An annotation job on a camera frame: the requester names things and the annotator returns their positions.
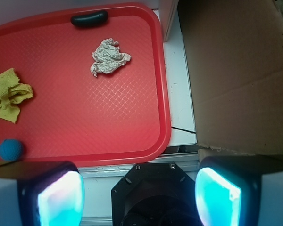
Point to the blue dimpled ball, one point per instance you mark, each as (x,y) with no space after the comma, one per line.
(11,149)

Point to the red plastic tray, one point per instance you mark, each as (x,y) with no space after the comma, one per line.
(117,118)

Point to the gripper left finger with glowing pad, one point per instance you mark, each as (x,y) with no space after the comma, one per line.
(45,193)

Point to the dark grey bean-shaped object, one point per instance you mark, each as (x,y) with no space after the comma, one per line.
(90,20)

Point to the yellow cloth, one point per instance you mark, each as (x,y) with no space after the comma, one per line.
(12,93)

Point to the light wooden board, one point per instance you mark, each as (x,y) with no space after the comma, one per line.
(167,9)

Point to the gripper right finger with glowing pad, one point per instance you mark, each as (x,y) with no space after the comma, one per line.
(245,190)

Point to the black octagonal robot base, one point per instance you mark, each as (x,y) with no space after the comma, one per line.
(156,195)

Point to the crumpled white paper towel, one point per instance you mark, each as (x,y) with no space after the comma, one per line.
(107,58)

